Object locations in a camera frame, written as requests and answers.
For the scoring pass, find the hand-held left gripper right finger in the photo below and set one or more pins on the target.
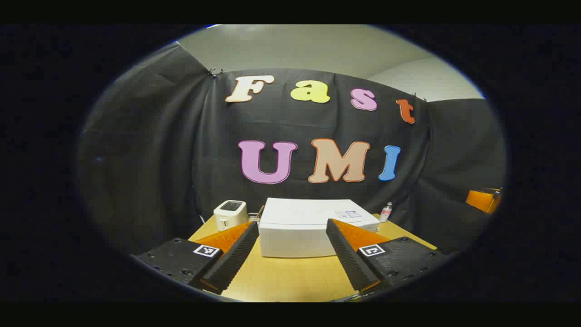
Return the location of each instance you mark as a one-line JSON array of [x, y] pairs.
[[347, 254]]

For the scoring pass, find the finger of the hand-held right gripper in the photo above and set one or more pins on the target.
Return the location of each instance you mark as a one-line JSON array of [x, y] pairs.
[[482, 201]]

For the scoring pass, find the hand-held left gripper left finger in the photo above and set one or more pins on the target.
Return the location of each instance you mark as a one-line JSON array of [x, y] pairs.
[[236, 256]]

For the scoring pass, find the white microwave oven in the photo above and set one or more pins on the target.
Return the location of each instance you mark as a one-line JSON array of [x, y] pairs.
[[295, 227]]

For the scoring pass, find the white toaster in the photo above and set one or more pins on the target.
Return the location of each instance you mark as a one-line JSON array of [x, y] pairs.
[[229, 213]]

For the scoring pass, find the thin wooden stick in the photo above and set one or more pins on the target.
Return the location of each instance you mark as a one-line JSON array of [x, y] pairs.
[[259, 212]]

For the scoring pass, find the small clear pink-label bottle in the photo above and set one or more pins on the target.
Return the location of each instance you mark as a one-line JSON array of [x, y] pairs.
[[386, 212]]

